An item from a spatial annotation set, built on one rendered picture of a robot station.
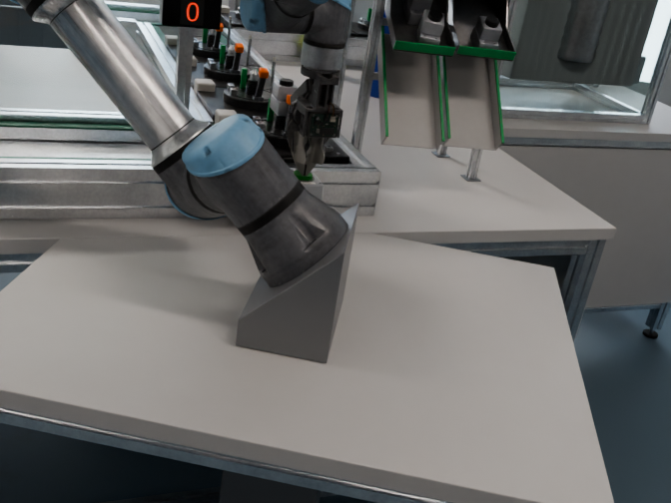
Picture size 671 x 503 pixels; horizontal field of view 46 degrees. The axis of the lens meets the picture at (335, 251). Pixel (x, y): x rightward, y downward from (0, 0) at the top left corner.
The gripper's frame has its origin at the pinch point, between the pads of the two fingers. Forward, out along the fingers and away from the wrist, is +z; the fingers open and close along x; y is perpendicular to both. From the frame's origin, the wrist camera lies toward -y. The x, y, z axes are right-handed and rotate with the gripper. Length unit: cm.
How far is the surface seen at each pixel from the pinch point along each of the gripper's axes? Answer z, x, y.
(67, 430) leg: 18, -46, 49
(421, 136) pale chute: -2.8, 31.2, -12.9
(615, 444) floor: 98, 122, -15
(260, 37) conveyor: 4, 28, -139
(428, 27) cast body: -26.1, 28.1, -13.5
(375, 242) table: 12.2, 14.1, 8.5
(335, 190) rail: 6.2, 8.9, -3.5
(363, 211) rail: 11.0, 16.0, -3.5
